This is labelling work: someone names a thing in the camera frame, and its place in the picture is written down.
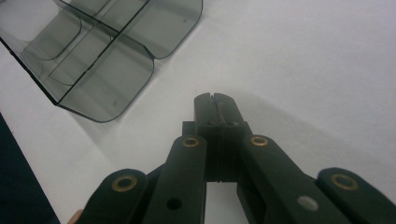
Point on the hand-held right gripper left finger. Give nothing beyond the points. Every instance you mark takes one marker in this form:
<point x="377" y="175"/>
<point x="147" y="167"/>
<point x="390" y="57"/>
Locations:
<point x="214" y="155"/>

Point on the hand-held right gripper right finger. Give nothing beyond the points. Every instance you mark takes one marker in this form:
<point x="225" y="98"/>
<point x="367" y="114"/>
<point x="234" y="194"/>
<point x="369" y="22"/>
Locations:
<point x="229" y="155"/>

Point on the clear grey compartment box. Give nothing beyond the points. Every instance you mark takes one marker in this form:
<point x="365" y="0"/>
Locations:
<point x="109" y="81"/>

